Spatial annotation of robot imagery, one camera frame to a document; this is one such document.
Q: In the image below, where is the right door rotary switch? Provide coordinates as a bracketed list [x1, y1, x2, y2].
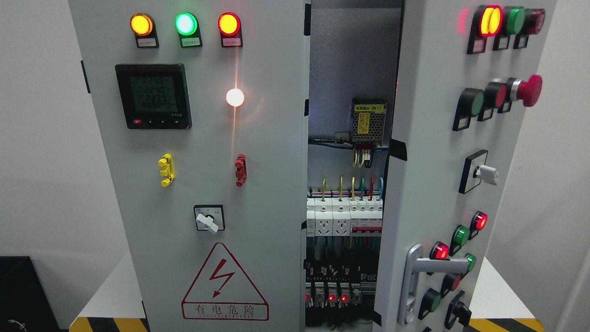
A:
[459, 149, 499, 194]

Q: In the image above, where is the red electric warning sticker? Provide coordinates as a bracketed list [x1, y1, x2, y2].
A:
[182, 242, 268, 321]

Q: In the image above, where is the red indicator light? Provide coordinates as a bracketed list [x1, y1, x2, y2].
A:
[218, 12, 244, 47]

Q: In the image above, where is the white socket breaker row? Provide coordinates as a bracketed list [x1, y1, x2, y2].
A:
[306, 197, 383, 237]

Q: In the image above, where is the black digital power meter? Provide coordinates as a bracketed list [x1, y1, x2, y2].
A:
[115, 64, 192, 130]

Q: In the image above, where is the green indicator light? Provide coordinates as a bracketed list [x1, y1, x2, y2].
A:
[175, 12, 202, 48]

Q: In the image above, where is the grey electrical cabinet body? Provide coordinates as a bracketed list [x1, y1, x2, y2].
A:
[303, 0, 402, 332]

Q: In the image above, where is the red emergency stop button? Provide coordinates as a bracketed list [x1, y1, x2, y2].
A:
[506, 74, 543, 107]

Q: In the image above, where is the metal mesh power supply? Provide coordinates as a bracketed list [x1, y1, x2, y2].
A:
[350, 97, 387, 144]

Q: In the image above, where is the grey cabinet door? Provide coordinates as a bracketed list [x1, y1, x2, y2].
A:
[69, 0, 309, 332]
[372, 0, 556, 332]

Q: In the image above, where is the yellow indicator light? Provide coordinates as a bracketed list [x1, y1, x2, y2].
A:
[130, 13, 159, 48]

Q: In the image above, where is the lower relay terminal row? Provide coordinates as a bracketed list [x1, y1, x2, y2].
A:
[303, 259, 378, 308]

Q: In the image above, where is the white glowing lamp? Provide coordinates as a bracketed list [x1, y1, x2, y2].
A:
[226, 88, 245, 107]

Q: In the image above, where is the silver door handle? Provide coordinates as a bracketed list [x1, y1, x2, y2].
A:
[397, 244, 469, 326]

